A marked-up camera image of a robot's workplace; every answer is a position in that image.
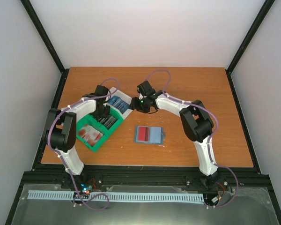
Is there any white bin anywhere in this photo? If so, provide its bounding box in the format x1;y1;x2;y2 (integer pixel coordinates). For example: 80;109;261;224
107;87;132;120

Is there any green bin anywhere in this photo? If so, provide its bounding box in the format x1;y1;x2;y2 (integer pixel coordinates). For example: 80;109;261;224
76;115;111;152
89;108;124;136

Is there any teal card holder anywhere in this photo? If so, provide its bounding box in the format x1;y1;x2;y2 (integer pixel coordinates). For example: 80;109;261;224
134;126;165;145

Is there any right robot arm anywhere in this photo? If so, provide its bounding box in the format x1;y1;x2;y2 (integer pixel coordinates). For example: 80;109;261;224
130;91;219;187

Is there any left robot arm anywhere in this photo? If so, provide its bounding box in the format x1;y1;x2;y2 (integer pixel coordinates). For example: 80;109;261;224
42;94;110;189

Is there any black card stack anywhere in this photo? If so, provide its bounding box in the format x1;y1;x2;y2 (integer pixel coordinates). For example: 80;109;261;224
98;115;118;129

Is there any blue card stack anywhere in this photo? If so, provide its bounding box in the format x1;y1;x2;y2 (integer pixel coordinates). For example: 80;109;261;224
108;96;129;114

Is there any red white card stack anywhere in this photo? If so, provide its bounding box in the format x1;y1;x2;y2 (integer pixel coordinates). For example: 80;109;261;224
78;124;103;147

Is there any small electronics board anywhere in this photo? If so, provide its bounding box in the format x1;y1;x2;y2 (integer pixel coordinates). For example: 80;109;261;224
81;183;96;195

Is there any light blue cable duct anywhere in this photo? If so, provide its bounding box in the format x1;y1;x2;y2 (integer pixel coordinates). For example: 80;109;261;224
27;190;204;204

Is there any black frame post left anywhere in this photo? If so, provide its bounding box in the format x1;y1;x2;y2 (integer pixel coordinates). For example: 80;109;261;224
20;0;70;74

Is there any black frame post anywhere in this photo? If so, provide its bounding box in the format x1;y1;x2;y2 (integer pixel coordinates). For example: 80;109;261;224
20;0;70;74
226;0;276;73

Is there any metal base plate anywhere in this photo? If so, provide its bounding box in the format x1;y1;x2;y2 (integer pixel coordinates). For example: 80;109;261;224
11;185;279;225

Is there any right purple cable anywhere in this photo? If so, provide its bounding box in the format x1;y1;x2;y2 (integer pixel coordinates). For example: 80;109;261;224
145;69;239;209

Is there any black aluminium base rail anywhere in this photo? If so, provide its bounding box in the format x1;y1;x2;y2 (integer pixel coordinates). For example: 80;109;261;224
5;163;281;225

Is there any black frame post right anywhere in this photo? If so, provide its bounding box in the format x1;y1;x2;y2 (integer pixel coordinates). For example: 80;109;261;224
226;0;276;73

